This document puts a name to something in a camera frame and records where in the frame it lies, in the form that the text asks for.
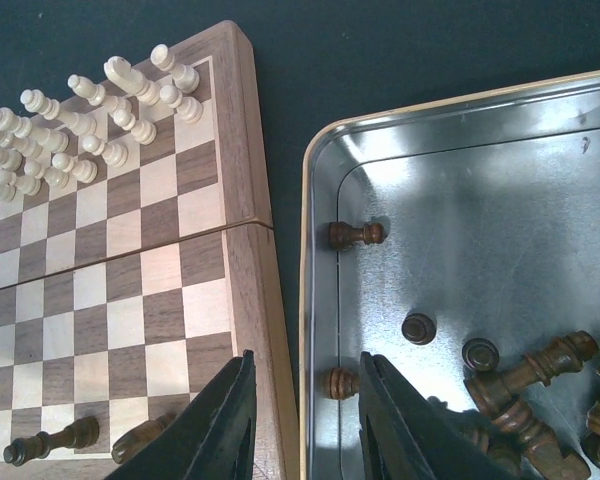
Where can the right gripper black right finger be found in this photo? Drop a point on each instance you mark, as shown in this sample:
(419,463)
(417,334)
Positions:
(404,437)

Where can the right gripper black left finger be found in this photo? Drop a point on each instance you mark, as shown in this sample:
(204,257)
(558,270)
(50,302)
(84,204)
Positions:
(213,438)

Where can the wooden chess board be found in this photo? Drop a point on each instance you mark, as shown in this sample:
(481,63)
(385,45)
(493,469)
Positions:
(122,298)

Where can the dark rook in tin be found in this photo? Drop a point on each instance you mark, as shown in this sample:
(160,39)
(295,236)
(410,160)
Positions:
(419,329)

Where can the yellow bear metal tin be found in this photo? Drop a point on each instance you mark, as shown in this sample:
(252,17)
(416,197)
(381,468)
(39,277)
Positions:
(491,206)

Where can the dark pawn in tin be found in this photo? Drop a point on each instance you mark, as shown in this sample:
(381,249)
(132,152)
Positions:
(342,235)

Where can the white bishop piece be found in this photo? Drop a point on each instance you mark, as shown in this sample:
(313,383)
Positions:
(14,149)
(96,95)

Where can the white rook piece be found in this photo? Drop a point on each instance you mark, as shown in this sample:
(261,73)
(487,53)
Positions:
(185,77)

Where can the white knight piece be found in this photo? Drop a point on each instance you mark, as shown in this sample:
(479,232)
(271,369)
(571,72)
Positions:
(132,81)

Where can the white queen piece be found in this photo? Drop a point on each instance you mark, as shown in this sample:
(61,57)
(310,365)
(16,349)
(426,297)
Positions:
(79,124)

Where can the white king piece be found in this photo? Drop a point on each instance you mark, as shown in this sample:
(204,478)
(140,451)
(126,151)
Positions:
(22,127)

